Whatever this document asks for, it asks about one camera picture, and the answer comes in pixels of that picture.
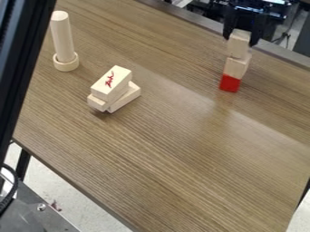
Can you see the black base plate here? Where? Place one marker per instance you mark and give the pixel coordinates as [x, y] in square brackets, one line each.
[28, 211]

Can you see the cream flat wooden block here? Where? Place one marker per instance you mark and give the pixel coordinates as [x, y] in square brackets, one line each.
[97, 102]
[126, 97]

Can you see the cream wooden cube block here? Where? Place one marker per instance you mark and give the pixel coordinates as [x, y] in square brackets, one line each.
[239, 43]
[236, 67]

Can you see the cream wooden cylinder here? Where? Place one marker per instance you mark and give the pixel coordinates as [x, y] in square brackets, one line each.
[63, 34]

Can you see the black metal frame post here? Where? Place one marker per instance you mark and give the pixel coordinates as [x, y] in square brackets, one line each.
[20, 60]

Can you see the cream block with red scribble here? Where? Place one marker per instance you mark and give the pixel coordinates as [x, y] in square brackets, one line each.
[111, 83]

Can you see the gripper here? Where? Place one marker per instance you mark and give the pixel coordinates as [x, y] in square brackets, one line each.
[246, 9]

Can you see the red cube block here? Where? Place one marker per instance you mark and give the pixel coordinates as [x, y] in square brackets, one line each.
[230, 83]

